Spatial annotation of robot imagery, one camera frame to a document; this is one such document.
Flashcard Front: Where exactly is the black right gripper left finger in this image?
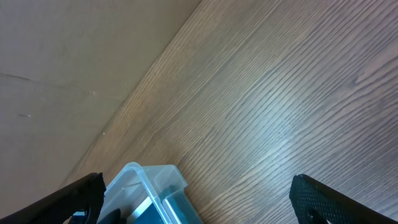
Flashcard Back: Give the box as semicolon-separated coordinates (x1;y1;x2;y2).
1;173;106;224

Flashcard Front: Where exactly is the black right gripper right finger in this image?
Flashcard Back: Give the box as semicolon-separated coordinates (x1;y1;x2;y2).
289;174;397;224

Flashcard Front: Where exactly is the dark blue denim cloth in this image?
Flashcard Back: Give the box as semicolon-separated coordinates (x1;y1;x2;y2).
132;203;164;224

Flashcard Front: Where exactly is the clear plastic storage bin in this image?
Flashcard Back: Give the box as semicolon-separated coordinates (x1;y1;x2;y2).
62;161;205;224

